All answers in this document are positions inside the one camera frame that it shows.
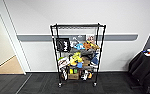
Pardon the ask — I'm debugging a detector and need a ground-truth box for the black white pack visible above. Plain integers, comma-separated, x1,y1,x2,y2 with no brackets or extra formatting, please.
81,69,91,81

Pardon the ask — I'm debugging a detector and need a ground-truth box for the long grey wall band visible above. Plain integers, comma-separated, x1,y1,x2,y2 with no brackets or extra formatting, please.
16,32,139,43

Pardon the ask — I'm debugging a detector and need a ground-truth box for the yellow plush toy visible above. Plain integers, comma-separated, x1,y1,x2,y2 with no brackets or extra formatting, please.
69,52,84,67

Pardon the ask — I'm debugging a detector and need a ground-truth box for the white red snack bag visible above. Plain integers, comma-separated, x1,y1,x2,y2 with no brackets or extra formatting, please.
57,56,71,71

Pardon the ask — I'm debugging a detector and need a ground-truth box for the brown cardboard box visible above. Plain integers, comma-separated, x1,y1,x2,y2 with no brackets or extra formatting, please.
68,72,80,81

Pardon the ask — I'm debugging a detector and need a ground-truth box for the blue bag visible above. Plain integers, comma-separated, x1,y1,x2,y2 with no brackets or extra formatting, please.
90,53,100,68

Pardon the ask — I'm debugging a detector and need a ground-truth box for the white box with picture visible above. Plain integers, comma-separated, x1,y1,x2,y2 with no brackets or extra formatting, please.
86,34,96,43

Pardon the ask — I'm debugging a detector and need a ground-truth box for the orange brown plush toy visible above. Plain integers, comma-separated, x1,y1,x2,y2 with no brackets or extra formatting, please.
83,40,101,51

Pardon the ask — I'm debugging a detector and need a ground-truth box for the white door frame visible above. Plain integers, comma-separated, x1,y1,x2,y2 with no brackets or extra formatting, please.
0,0,32,75

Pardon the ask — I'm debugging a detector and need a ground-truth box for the blue plush toy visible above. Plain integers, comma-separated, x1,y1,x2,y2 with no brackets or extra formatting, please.
73,42,86,51

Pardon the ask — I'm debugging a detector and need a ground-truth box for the brown paper box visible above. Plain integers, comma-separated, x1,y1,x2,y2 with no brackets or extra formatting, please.
81,56,92,67

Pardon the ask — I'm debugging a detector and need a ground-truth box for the black wire shelf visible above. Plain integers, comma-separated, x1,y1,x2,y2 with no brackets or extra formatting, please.
50,22,107,88

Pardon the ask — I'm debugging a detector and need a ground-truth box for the black chair with dark cloth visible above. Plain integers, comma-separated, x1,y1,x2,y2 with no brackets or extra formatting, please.
128,48,150,94

